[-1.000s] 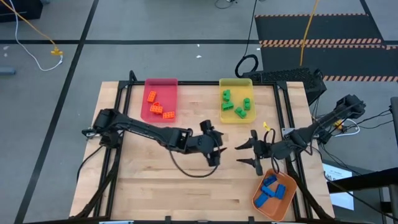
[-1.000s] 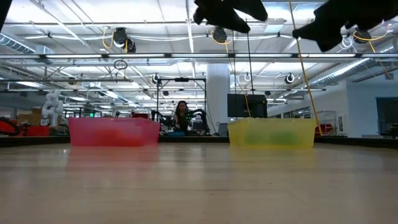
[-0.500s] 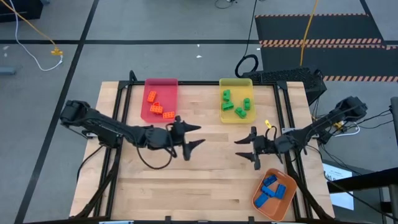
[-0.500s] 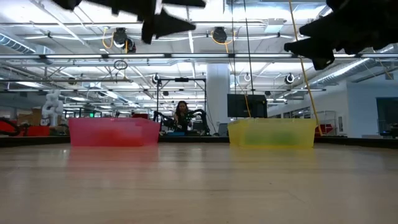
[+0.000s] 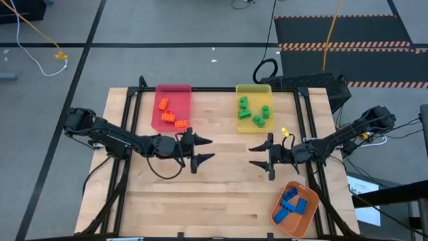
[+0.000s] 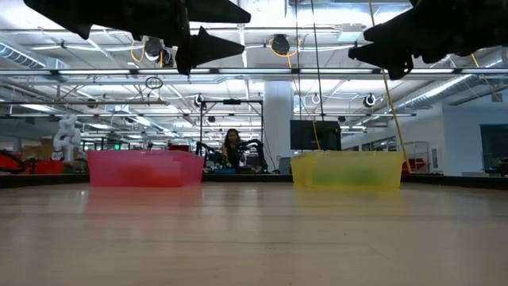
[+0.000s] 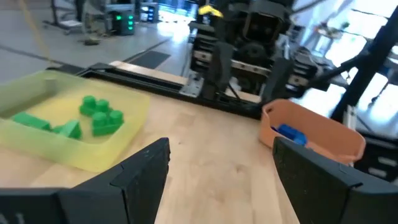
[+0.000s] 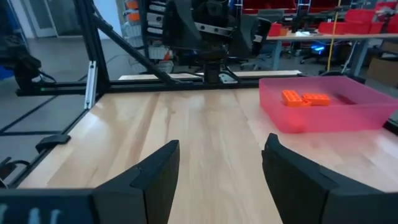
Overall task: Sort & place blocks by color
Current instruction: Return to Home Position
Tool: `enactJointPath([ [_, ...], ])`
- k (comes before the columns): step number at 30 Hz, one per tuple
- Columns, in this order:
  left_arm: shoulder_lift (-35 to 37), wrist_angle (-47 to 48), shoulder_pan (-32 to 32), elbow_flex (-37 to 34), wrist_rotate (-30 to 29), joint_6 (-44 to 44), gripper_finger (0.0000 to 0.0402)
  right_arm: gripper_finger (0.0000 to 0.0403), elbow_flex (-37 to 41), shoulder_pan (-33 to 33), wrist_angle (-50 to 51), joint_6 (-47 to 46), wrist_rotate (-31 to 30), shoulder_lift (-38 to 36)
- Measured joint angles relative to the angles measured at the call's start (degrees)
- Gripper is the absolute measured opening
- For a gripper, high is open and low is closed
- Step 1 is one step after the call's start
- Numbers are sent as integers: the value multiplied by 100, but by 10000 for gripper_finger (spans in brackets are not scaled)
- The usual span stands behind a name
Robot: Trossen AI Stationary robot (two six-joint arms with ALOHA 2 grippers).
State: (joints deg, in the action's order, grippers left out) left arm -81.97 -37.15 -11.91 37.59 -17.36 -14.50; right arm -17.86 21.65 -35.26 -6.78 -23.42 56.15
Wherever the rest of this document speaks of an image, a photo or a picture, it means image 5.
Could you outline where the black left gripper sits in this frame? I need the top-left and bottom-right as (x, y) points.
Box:
(156, 127), (216, 175)

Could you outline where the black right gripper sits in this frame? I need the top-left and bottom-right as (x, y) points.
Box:
(248, 133), (312, 181)

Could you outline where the blue toy brick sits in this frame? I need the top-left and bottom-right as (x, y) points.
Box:
(282, 187), (299, 201)
(280, 199), (297, 213)
(296, 197), (309, 216)
(274, 208), (290, 224)

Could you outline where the translucent pink plastic bin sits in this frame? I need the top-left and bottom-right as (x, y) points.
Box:
(150, 84), (193, 133)

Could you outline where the translucent yellow plastic bin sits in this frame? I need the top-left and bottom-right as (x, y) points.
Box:
(235, 84), (277, 134)

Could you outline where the orange plastic bowl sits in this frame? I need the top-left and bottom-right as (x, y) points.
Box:
(270, 181), (320, 239)

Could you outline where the white paper sheet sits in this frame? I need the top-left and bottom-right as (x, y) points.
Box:
(346, 174), (382, 228)

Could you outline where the black metal beam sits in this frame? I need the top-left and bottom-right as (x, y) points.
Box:
(351, 179), (428, 209)

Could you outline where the black hazard-striped floor mat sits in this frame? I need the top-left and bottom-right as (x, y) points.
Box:
(280, 46), (428, 90)
(274, 14), (413, 52)

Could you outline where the black vertical pole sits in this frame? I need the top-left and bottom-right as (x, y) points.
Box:
(419, 103), (428, 241)

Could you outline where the black cabinet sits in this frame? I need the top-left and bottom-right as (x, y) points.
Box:
(0, 0), (47, 25)

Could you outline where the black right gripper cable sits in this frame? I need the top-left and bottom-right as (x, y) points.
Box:
(282, 133), (301, 175)

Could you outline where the black aluminium table frame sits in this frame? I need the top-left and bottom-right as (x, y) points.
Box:
(80, 75), (360, 241)

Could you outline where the black hanging cable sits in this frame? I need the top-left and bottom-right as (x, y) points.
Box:
(252, 0), (280, 85)

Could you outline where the yellow hanging cable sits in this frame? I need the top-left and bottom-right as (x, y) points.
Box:
(322, 0), (344, 72)

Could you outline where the white cable loop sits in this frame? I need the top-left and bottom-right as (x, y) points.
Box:
(359, 132), (389, 149)

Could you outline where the yellow floor extension cable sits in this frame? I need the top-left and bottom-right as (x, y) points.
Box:
(0, 0), (70, 61)

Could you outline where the white floor cable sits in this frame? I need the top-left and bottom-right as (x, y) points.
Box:
(9, 0), (70, 78)

